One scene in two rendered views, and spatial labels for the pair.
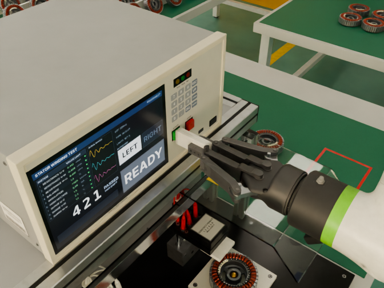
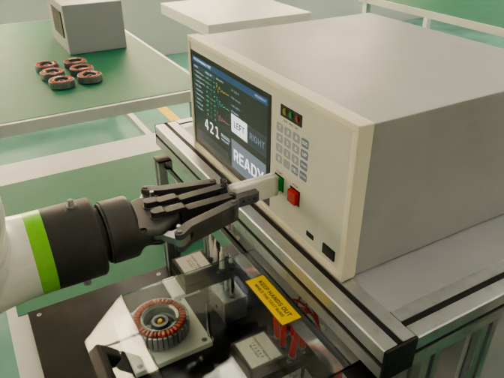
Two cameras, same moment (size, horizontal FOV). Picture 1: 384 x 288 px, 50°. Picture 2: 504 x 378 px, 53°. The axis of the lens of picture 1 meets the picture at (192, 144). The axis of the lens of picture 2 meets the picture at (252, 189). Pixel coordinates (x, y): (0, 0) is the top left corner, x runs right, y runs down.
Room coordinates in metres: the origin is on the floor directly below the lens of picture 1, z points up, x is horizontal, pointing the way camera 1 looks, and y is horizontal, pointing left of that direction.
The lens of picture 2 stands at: (0.77, -0.54, 1.52)
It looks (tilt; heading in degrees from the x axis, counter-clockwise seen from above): 30 degrees down; 113
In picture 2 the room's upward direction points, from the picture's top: straight up
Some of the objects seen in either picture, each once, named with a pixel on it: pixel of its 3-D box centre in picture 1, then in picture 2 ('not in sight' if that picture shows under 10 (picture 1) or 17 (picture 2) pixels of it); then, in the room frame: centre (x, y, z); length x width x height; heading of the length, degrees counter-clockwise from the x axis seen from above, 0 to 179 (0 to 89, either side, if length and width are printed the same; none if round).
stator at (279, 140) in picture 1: (266, 143); not in sight; (1.04, -0.25, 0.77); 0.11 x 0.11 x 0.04
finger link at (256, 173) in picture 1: (231, 168); (187, 203); (0.49, -0.06, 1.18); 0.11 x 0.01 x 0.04; 54
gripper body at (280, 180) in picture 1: (272, 182); (139, 223); (0.46, -0.13, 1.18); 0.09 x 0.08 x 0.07; 52
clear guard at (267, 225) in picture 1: (254, 189); (235, 340); (0.58, -0.13, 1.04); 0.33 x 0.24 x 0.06; 52
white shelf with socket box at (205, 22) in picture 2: not in sight; (234, 77); (0.07, 0.99, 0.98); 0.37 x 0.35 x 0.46; 142
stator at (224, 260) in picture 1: (233, 275); not in sight; (0.53, -0.10, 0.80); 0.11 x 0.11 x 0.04
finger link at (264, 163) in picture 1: (240, 160); (196, 213); (0.51, -0.08, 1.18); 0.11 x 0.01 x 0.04; 51
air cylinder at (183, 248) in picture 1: (184, 244); not in sight; (0.62, 0.02, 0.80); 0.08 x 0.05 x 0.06; 142
